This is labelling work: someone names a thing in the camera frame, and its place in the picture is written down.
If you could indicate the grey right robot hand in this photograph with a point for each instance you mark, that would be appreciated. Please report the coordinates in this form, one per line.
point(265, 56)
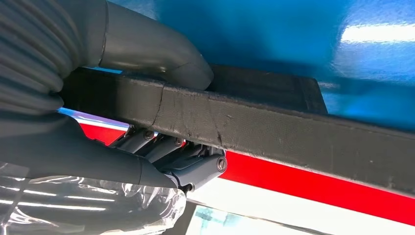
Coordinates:
point(64, 155)

